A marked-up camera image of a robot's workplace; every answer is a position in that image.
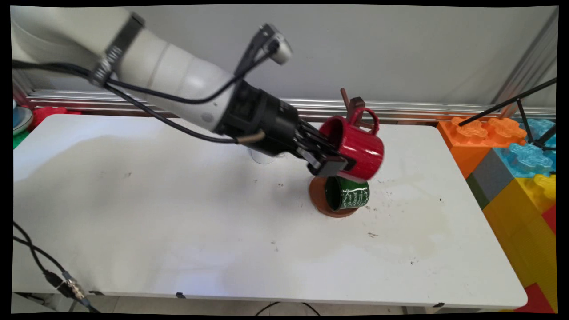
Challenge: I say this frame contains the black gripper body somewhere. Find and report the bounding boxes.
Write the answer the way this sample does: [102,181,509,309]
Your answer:
[218,81,314,157]

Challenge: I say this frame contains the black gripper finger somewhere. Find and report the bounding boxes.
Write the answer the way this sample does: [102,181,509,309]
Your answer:
[296,147,349,177]
[299,122,341,154]

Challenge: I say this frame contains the red mug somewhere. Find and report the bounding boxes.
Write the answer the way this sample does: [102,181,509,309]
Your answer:
[319,108,385,182]

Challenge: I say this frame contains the green mug with white print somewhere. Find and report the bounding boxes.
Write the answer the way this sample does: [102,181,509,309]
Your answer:
[325,176,370,212]

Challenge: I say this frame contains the wooden mug tree stand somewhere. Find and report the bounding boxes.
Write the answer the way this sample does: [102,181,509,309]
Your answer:
[309,88,370,218]

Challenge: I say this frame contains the orange giant toy brick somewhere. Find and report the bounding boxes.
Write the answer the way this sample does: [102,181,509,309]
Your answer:
[437,116,528,179]

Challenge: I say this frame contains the grey giant toy brick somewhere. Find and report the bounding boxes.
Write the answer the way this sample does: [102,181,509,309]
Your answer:
[471,149,515,203]

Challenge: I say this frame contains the blue giant toy brick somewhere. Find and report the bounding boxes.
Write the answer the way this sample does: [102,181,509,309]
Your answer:
[518,118,556,149]
[493,142,556,179]

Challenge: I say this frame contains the yellow giant toy brick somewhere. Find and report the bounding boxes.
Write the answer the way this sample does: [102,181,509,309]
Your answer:
[482,173,557,312]

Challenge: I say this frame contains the black tripod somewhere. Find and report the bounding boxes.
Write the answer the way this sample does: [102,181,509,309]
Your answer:
[458,78,557,152]

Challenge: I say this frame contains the red giant toy brick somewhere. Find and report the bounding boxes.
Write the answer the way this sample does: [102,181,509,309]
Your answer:
[515,282,555,314]

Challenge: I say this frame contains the grey plate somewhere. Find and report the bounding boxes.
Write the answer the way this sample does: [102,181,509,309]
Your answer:
[13,104,34,135]

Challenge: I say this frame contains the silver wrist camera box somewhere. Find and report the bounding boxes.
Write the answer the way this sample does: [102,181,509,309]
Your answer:
[260,24,293,65]

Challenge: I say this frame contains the black camera cable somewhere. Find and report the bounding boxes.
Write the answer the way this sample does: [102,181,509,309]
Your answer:
[12,38,278,105]

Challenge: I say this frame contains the aluminium frame rail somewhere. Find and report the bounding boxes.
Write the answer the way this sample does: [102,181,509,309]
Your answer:
[24,89,556,124]

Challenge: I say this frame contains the black cable with beige tip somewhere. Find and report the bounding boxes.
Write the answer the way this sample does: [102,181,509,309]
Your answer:
[104,84,266,144]

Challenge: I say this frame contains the black floor cable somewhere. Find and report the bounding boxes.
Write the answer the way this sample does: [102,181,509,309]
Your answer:
[255,302,321,316]

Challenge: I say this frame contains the black strap on arm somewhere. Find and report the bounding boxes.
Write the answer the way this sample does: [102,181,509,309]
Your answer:
[88,13,145,88]

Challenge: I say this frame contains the black cable with silver connector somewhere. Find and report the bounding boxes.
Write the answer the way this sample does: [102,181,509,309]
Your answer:
[13,236,100,313]

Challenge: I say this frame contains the black cable with black plug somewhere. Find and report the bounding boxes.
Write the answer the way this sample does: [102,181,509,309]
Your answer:
[13,221,74,299]

